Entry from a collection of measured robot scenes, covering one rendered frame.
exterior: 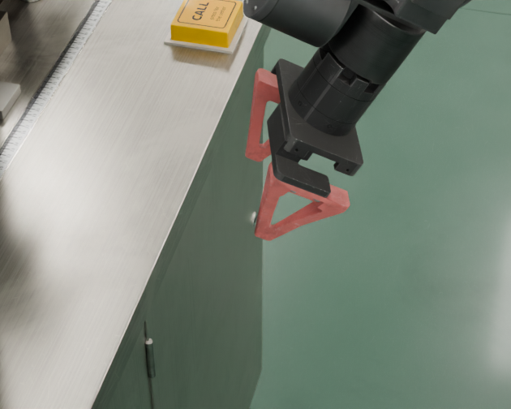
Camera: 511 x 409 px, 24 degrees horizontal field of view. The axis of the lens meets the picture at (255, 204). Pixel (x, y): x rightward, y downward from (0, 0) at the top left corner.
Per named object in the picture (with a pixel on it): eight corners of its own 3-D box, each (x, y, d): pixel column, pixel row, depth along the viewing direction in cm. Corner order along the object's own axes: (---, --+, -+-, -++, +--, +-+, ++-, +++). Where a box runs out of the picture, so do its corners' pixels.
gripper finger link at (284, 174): (225, 243, 90) (288, 159, 85) (220, 182, 96) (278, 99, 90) (301, 270, 93) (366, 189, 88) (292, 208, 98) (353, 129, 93)
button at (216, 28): (228, 49, 136) (228, 32, 135) (170, 41, 138) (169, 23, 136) (243, 17, 142) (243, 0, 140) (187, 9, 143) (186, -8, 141)
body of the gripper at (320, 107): (278, 154, 87) (331, 81, 83) (266, 73, 95) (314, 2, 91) (351, 182, 90) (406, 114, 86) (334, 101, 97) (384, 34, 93)
